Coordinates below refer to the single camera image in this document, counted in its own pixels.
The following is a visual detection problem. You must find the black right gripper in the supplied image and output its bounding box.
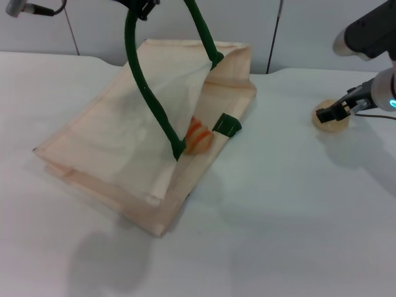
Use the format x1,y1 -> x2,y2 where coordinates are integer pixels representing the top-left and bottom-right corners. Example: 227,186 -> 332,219
315,79 -> 377,124

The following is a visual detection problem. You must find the round egg yolk pastry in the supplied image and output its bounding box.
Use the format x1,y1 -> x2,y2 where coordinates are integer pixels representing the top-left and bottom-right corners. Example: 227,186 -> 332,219
311,98 -> 351,133

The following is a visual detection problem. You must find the beige canvas tote bag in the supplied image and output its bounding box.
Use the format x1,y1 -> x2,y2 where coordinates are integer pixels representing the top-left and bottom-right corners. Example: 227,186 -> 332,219
32,38 -> 258,238

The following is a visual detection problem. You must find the orange striped bread loaf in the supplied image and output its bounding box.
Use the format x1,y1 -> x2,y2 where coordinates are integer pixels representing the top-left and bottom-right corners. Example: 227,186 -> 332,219
184,116 -> 214,155

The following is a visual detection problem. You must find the dark green vegetable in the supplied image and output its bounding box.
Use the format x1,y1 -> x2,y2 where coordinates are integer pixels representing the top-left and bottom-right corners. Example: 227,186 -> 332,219
124,0 -> 224,161

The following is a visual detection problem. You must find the green flat bag handle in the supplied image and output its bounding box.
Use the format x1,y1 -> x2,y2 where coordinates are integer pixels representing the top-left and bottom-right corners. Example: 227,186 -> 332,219
212,113 -> 242,137

